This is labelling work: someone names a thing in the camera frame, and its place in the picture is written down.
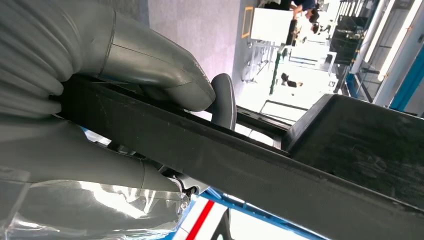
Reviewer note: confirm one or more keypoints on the white car red stripe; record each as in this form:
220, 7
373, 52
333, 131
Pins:
217, 220

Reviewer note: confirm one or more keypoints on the white cabinet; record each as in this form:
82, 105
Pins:
271, 24

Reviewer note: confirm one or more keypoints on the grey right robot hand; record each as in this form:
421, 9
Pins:
149, 56

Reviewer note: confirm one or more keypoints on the person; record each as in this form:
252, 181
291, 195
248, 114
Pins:
304, 8

